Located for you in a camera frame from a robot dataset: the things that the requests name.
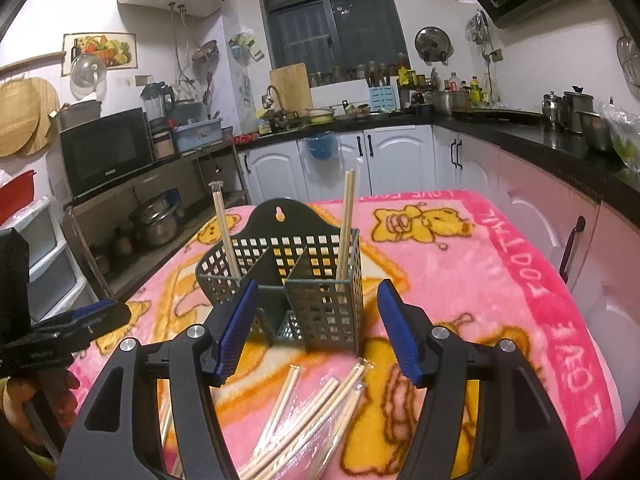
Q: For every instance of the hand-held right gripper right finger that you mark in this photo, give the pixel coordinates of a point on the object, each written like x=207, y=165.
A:
x=397, y=335

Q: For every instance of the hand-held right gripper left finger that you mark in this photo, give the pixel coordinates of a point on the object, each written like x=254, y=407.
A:
x=235, y=332

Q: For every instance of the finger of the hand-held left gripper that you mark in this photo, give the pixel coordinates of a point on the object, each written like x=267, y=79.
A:
x=100, y=316

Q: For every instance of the wooden chopstick pair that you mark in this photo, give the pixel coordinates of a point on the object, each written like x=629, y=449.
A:
x=300, y=420
x=346, y=395
x=346, y=225
x=223, y=235
x=280, y=405
x=343, y=422

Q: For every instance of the dark grey perforated utensil holder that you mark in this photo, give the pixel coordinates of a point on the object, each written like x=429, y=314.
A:
x=320, y=310

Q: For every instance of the person's left hand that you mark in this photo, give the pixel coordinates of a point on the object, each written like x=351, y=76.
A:
x=60, y=392

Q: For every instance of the plastic drawer unit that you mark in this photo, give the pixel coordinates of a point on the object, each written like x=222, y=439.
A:
x=45, y=260

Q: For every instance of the pink bear printed blanket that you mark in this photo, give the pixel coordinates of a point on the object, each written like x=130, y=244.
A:
x=450, y=270

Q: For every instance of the red plastic basin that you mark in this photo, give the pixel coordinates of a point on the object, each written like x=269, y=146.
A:
x=15, y=195

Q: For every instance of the stacked steel pots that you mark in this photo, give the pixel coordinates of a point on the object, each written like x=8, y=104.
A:
x=155, y=222

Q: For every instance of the black microwave oven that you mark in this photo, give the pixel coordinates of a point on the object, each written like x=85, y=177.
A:
x=105, y=152

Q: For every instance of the round wooden board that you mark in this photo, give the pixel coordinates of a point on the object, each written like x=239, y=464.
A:
x=47, y=125
x=15, y=120

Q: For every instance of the blue dish rack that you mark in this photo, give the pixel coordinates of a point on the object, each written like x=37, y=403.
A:
x=197, y=135

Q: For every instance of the black blender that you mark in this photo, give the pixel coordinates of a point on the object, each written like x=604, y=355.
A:
x=156, y=102

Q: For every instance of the glass pot lid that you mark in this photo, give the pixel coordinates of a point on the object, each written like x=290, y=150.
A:
x=87, y=77

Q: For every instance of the blue knife block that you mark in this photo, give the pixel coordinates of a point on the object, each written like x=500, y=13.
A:
x=384, y=99

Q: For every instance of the steel stock pot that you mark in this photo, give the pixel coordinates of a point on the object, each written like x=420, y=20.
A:
x=449, y=102

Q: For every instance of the steel kitchen faucet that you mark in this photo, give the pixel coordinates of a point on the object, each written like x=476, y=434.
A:
x=270, y=95

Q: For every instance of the rectangular wooden cutting board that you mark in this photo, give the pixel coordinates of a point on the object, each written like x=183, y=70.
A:
x=291, y=85

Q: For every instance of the yellow label oil bottle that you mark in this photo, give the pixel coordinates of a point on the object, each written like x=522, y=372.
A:
x=476, y=92

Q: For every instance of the small steel pot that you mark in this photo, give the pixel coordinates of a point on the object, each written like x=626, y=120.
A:
x=551, y=109

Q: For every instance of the steel bowl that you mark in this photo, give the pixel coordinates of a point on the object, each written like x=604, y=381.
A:
x=595, y=132

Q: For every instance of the hanging steel pan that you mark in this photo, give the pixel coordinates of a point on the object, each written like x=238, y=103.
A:
x=205, y=51

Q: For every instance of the steel pot lid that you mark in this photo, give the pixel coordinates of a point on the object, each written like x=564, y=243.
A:
x=434, y=45

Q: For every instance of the clear plastic bag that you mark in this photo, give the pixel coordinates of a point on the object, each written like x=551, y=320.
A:
x=622, y=135

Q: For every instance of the dark framed window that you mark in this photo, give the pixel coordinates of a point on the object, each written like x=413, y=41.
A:
x=325, y=15

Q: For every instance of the fruit wall poster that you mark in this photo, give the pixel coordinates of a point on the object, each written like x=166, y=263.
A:
x=100, y=52

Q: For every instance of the wall power socket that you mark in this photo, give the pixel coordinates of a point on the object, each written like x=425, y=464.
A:
x=495, y=56

